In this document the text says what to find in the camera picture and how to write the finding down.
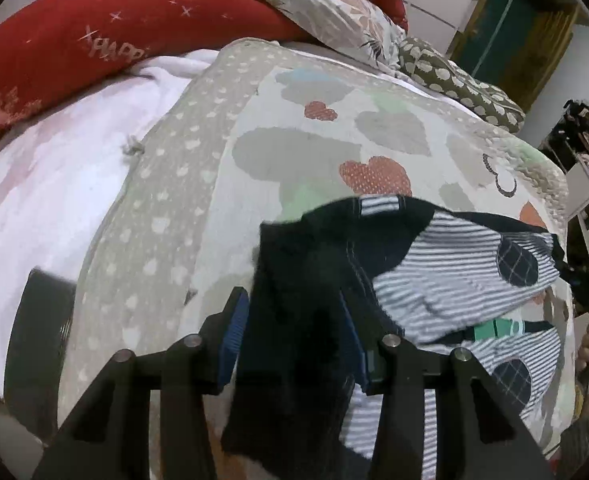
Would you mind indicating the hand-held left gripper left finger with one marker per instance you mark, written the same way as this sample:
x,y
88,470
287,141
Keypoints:
x,y
235,332

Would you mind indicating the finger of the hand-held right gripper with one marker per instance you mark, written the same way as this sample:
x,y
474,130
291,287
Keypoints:
x,y
576,275

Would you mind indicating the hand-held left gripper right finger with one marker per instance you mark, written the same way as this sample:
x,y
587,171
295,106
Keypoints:
x,y
358,357

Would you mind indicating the black and striped pants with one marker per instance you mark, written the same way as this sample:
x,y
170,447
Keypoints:
x,y
439,280

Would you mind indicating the person's right forearm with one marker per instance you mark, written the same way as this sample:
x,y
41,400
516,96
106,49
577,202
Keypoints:
x,y
586,447

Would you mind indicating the cluttered white shelf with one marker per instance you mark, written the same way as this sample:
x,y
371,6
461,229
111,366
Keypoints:
x,y
586,160

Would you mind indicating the heart printed quilt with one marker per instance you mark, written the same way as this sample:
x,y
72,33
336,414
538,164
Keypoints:
x,y
274,170

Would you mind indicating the black round object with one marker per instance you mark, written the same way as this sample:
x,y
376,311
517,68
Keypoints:
x,y
42,350

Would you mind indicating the olive pillow with white print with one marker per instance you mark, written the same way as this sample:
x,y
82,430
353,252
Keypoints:
x,y
459,80

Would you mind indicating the white and pink bed sheet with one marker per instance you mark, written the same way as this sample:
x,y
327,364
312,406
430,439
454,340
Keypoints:
x,y
49,180

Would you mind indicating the floral leaf print pillow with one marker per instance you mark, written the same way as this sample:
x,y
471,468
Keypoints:
x,y
344,10

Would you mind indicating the green door with wooden frame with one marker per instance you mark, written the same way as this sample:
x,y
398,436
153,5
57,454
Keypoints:
x,y
511,25

